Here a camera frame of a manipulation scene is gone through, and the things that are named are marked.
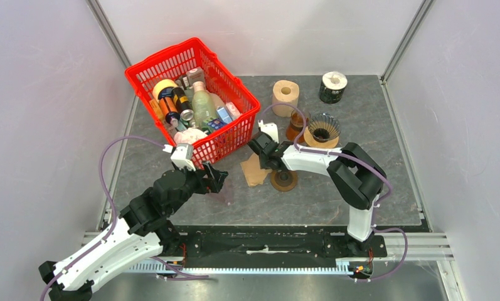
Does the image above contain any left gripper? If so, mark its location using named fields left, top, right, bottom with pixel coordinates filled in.
left=168, top=160, right=228, bottom=215

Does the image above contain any brown paper coffee filter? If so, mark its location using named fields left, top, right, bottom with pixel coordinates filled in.
left=240, top=154, right=272, bottom=187

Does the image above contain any light wooden ring holder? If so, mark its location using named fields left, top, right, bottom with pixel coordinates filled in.
left=303, top=129, right=339, bottom=149

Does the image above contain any dark glass fluted dripper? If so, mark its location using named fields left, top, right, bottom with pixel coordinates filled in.
left=308, top=113, right=341, bottom=142

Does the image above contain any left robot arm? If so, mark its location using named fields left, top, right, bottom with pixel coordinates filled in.
left=39, top=161, right=228, bottom=300

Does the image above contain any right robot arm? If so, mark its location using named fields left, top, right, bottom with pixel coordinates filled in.
left=248, top=133, right=392, bottom=256

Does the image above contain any clear pink plastic cone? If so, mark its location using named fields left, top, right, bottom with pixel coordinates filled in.
left=209, top=179, right=234, bottom=206

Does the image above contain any amber glass carafe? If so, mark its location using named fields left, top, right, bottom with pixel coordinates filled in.
left=286, top=110, right=305, bottom=144

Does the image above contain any pink cloth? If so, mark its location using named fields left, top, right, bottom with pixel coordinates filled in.
left=173, top=128, right=208, bottom=144

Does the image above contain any blue small box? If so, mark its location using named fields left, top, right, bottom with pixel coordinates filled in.
left=203, top=119, right=226, bottom=133

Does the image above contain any beige paper towel roll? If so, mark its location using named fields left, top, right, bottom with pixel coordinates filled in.
left=272, top=80, right=300, bottom=117

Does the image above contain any black orange can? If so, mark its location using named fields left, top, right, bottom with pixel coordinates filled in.
left=157, top=87, right=194, bottom=127

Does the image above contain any green bottle pink cap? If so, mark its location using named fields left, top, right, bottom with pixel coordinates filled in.
left=191, top=81, right=218, bottom=128

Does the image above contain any black wrapped paper roll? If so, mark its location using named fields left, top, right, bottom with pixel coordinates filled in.
left=318, top=71, right=348, bottom=104

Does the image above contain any yellow tape roll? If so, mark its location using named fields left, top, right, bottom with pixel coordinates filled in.
left=152, top=79, right=178, bottom=100

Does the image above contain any red plastic basket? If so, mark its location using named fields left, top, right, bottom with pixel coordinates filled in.
left=125, top=37, right=260, bottom=166

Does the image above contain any dark wooden ring holder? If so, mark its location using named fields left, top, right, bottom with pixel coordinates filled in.
left=270, top=170, right=298, bottom=192

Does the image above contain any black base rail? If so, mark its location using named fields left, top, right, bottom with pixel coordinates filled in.
left=161, top=225, right=388, bottom=268

